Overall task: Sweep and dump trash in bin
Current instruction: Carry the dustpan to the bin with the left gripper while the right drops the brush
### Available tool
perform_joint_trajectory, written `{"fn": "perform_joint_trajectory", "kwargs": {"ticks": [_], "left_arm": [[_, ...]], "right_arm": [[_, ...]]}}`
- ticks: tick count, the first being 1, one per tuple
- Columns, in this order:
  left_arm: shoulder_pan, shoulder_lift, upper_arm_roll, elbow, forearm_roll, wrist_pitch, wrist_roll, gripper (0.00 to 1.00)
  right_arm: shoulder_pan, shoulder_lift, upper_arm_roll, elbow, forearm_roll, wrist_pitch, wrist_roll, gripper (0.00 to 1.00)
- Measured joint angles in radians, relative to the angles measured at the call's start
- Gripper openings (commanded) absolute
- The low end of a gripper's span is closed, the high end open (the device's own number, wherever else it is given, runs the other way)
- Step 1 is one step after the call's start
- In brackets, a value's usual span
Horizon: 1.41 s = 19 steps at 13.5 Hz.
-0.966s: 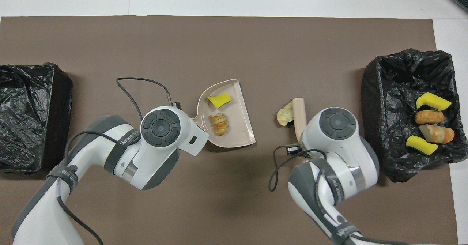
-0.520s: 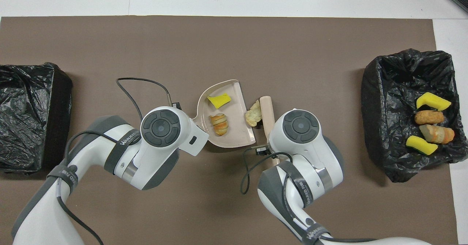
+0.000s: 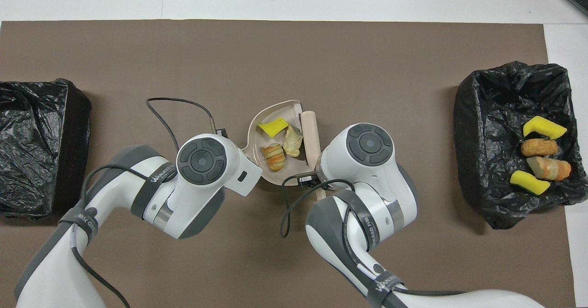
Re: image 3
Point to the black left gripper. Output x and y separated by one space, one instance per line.
222 133

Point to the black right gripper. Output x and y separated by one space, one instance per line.
307 179

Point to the pale torn bread piece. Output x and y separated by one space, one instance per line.
293 142

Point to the small glazed croissant piece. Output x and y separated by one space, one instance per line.
274 157

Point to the beige hand brush black bristles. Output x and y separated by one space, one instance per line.
311 133

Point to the yellow sponge piece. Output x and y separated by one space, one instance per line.
544 128
273 127
528 181

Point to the beige plastic dustpan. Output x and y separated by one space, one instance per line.
271 112

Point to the brown oval bread roll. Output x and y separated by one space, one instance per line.
538 148

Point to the striped croissant bread roll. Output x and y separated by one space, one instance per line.
549 168

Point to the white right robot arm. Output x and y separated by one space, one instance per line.
367 170

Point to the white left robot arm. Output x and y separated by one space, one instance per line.
202 179

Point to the black bag lined bin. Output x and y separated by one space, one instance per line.
46 170
487 161

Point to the brown table mat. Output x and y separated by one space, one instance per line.
138 50

